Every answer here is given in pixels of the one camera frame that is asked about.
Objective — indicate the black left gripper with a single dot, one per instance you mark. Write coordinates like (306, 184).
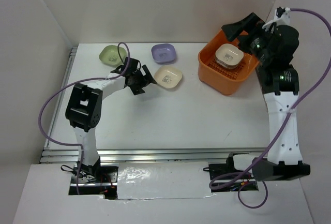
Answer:
(137, 89)

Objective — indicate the green plate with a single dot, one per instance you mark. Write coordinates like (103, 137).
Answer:
(113, 56)

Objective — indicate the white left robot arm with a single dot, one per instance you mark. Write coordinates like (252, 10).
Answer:
(85, 105)

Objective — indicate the purple plate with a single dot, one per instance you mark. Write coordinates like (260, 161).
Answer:
(164, 53)

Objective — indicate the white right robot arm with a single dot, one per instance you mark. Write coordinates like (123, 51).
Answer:
(280, 88)

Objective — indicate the cream plate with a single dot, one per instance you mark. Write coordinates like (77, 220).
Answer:
(168, 76)
(227, 50)

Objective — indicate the aluminium rail frame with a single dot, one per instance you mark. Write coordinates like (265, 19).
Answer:
(190, 122)

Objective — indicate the orange plastic bin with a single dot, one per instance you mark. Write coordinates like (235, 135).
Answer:
(226, 81)

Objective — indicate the brown plate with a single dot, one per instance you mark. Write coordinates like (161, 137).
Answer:
(227, 62)

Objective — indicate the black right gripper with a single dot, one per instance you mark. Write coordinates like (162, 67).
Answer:
(252, 24)

